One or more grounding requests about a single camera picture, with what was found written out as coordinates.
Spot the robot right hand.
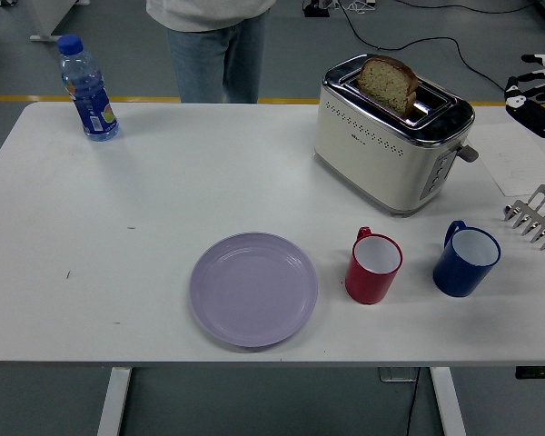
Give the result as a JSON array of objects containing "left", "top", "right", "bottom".
[{"left": 502, "top": 53, "right": 545, "bottom": 140}]

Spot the bread slice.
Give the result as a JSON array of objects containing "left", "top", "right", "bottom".
[{"left": 357, "top": 54, "right": 419, "bottom": 115}]

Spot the lilac round plate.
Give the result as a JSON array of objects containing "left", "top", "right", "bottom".
[{"left": 189, "top": 232, "right": 320, "bottom": 349}]

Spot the metal toast rack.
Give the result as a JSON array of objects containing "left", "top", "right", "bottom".
[{"left": 502, "top": 183, "right": 545, "bottom": 252}]

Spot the cream and chrome toaster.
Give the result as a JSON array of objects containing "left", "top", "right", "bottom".
[{"left": 312, "top": 53, "right": 481, "bottom": 218}]

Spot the blue mug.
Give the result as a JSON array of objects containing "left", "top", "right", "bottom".
[{"left": 432, "top": 220, "right": 502, "bottom": 299}]

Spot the black power strip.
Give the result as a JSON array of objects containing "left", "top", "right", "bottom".
[{"left": 302, "top": 0, "right": 332, "bottom": 18}]

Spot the red mug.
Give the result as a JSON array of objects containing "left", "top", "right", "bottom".
[{"left": 344, "top": 225, "right": 404, "bottom": 305}]

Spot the white table leg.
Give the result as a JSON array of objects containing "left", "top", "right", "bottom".
[
  {"left": 429, "top": 366, "right": 467, "bottom": 436},
  {"left": 95, "top": 366, "right": 133, "bottom": 436}
]

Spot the person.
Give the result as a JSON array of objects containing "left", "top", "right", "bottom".
[{"left": 145, "top": 0, "right": 277, "bottom": 104}]

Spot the clear bottle with blue cap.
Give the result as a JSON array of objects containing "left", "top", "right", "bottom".
[{"left": 56, "top": 34, "right": 121, "bottom": 143}]

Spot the yellow floor tape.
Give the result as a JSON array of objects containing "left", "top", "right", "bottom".
[{"left": 0, "top": 94, "right": 545, "bottom": 110}]

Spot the clear under-table bracket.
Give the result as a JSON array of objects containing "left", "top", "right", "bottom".
[{"left": 379, "top": 366, "right": 420, "bottom": 382}]

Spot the black under-table cable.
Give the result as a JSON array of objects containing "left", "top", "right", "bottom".
[{"left": 406, "top": 367, "right": 421, "bottom": 436}]

